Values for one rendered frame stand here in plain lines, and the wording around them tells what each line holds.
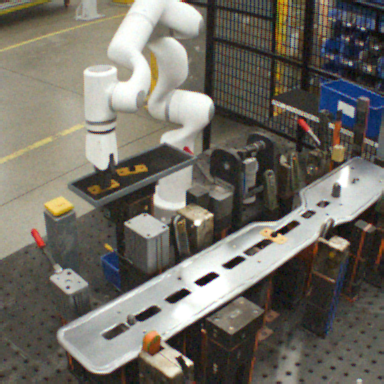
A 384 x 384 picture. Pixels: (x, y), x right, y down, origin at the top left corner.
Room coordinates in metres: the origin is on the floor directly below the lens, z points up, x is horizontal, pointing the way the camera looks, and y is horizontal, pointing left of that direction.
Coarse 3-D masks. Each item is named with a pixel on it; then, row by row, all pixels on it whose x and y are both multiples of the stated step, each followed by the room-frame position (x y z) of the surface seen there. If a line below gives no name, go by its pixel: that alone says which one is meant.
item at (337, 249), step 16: (320, 240) 1.32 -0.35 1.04; (336, 240) 1.31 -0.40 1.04; (320, 256) 1.31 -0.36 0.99; (336, 256) 1.27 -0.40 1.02; (320, 272) 1.31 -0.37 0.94; (336, 272) 1.27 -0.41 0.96; (320, 288) 1.30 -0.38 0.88; (336, 288) 1.27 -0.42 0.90; (320, 304) 1.29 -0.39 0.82; (336, 304) 1.29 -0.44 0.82; (304, 320) 1.32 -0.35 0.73; (320, 320) 1.28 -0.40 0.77; (320, 336) 1.26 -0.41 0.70
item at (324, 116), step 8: (320, 112) 1.83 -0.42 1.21; (328, 112) 1.84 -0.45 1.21; (320, 120) 1.83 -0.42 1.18; (328, 120) 1.84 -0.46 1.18; (320, 128) 1.83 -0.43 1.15; (328, 128) 1.84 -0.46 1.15; (320, 136) 1.82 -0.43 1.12; (328, 136) 1.83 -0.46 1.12; (320, 144) 1.82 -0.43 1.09; (328, 144) 1.83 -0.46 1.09; (328, 152) 1.83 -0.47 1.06
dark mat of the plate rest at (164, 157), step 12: (144, 156) 1.55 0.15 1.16; (156, 156) 1.55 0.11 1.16; (168, 156) 1.56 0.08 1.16; (180, 156) 1.56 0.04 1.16; (156, 168) 1.48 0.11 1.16; (168, 168) 1.48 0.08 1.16; (84, 180) 1.40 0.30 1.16; (120, 180) 1.41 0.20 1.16; (132, 180) 1.41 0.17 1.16; (84, 192) 1.34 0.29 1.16; (108, 192) 1.34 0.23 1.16
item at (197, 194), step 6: (198, 186) 1.50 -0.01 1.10; (186, 192) 1.47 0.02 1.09; (192, 192) 1.46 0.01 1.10; (198, 192) 1.46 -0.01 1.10; (204, 192) 1.46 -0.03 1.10; (186, 198) 1.47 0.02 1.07; (192, 198) 1.45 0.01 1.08; (198, 198) 1.44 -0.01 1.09; (204, 198) 1.46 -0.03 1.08; (186, 204) 1.47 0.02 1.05; (198, 204) 1.44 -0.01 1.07; (204, 204) 1.46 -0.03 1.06
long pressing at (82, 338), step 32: (352, 160) 1.89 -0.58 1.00; (320, 192) 1.65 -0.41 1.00; (352, 192) 1.66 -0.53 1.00; (256, 224) 1.45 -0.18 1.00; (320, 224) 1.46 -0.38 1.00; (192, 256) 1.29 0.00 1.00; (224, 256) 1.29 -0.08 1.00; (256, 256) 1.30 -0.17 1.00; (288, 256) 1.30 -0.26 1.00; (160, 288) 1.15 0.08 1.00; (192, 288) 1.15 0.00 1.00; (224, 288) 1.16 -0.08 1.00; (96, 320) 1.01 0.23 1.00; (160, 320) 1.03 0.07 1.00; (192, 320) 1.03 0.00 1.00; (96, 352) 0.90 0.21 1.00; (128, 352) 0.91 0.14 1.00
